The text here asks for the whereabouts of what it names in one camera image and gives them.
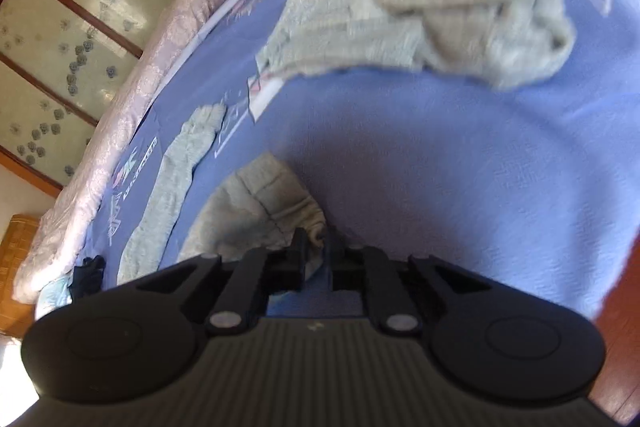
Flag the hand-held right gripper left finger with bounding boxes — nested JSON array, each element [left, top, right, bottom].
[[137, 227, 309, 338]]

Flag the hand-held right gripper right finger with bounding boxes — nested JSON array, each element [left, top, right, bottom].
[[325, 227, 493, 336]]

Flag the blue printed bedsheet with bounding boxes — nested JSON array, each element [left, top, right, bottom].
[[35, 0, 640, 323]]

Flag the dark cloth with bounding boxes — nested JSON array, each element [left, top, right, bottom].
[[67, 255, 107, 305]]

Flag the light blue cloth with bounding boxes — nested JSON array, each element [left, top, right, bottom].
[[35, 277, 76, 320]]

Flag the floral sliding door panels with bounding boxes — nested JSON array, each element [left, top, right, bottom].
[[0, 0, 201, 200]]

